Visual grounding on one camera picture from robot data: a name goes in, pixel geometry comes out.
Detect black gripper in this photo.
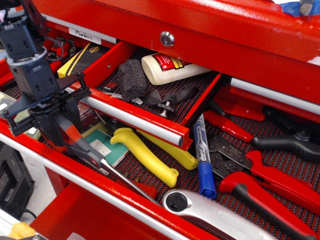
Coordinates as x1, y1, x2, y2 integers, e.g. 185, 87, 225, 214
0, 48, 90, 153

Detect grey red handled scissors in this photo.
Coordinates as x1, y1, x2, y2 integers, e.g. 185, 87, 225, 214
53, 115, 159, 205

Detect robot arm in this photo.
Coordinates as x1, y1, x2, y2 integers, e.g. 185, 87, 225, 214
0, 0, 90, 156

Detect small red open drawer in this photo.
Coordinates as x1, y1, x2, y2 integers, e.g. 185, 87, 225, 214
80, 41, 222, 150

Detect large red open drawer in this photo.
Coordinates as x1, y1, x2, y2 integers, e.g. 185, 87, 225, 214
0, 85, 320, 240

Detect drill bit set case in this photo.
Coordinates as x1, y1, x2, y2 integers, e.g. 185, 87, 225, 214
78, 103, 109, 138

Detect clear yellow plastic case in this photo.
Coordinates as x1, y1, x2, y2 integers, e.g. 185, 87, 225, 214
14, 109, 41, 140

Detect green small box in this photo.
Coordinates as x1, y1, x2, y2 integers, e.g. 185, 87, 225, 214
85, 129, 129, 167

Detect yellow black carbon box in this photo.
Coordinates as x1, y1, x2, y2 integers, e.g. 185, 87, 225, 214
57, 42, 110, 78

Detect black electronic device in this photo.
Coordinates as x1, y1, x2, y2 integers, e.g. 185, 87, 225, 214
0, 142, 35, 219

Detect black foam sponge block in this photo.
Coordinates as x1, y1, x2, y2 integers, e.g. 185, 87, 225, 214
117, 59, 147, 102

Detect white glue bottle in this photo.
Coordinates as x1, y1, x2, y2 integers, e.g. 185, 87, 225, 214
141, 53, 212, 86

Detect red tool chest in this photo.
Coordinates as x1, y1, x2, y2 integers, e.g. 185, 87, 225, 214
0, 0, 320, 240

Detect blue BIC marker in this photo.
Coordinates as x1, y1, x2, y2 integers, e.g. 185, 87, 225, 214
193, 114, 217, 200

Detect silver utility knife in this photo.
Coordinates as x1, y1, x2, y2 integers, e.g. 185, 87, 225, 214
162, 189, 276, 240

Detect red black crimping tool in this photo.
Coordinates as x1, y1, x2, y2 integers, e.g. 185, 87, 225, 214
208, 135, 320, 240

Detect red handled wire stripper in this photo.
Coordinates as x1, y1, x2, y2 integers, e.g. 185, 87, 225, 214
0, 36, 80, 91

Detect black strap with screw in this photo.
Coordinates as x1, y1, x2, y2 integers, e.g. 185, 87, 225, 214
142, 85, 200, 118

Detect yellow handled pliers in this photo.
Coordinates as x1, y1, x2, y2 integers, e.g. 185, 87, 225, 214
106, 119, 199, 189

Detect red handled pliers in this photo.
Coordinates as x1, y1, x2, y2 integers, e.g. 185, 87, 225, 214
203, 97, 265, 143

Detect black handled cutter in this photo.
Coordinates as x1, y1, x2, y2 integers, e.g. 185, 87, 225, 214
250, 105, 320, 163

